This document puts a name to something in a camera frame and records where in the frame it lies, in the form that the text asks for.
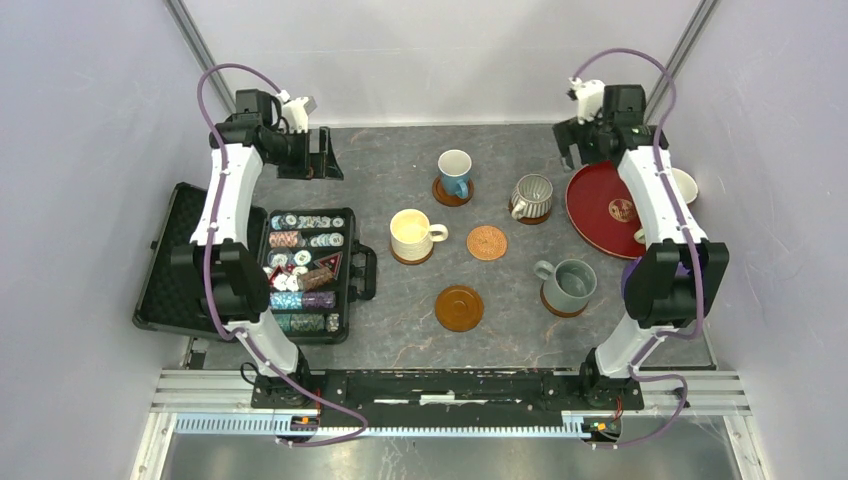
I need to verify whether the black foam-lined case lid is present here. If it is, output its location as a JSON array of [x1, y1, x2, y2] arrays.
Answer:
[[132, 182, 270, 344]]

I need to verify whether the black poker chip case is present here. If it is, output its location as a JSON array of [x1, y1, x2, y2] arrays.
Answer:
[[261, 208, 377, 345]]

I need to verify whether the white red mug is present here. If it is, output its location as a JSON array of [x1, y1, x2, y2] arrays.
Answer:
[[672, 168, 699, 205]]

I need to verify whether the light green mug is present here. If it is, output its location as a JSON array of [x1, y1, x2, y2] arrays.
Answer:
[[633, 228, 648, 245]]

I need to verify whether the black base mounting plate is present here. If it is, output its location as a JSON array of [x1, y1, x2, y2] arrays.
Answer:
[[250, 368, 645, 414]]

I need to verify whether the brown wooden coaster back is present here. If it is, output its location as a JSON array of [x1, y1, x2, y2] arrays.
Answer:
[[431, 177, 475, 207]]

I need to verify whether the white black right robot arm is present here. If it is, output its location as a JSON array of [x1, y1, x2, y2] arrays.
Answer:
[[553, 77, 730, 408]]

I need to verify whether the brown wooden coaster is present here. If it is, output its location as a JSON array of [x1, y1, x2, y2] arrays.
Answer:
[[508, 202, 552, 225], [434, 285, 484, 333], [389, 245, 434, 266], [431, 177, 475, 207], [539, 286, 588, 318]]

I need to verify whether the cream mug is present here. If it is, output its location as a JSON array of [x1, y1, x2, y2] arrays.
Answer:
[[390, 209, 449, 260]]

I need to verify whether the woven light brown coaster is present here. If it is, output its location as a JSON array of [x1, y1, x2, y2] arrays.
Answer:
[[466, 225, 508, 261]]

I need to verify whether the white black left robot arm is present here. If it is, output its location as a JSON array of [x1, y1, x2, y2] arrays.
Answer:
[[171, 88, 344, 408]]

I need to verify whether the red round tray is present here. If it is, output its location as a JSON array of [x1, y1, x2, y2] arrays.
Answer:
[[564, 161, 646, 260]]

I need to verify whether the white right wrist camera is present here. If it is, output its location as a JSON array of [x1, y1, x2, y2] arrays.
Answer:
[[568, 77, 605, 124]]

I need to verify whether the aluminium frame rail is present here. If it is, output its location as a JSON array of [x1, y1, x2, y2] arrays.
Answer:
[[149, 369, 753, 439]]

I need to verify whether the blue patterned mug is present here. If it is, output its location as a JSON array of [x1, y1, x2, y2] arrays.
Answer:
[[437, 149, 472, 200]]

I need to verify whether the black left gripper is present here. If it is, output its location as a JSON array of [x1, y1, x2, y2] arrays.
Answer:
[[265, 126, 343, 181]]

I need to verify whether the grey ribbed mug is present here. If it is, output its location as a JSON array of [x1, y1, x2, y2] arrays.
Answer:
[[510, 174, 553, 219]]

